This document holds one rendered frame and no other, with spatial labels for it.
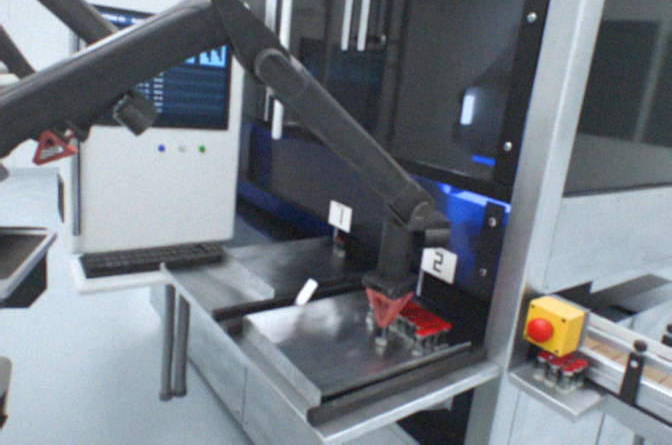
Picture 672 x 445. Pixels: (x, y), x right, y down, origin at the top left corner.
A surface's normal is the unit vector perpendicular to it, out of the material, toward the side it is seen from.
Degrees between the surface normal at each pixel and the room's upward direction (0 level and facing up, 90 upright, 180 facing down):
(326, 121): 109
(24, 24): 90
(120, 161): 90
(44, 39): 90
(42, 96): 103
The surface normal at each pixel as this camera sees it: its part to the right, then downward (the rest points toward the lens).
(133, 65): 0.41, 0.55
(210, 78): 0.54, 0.25
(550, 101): -0.80, 0.05
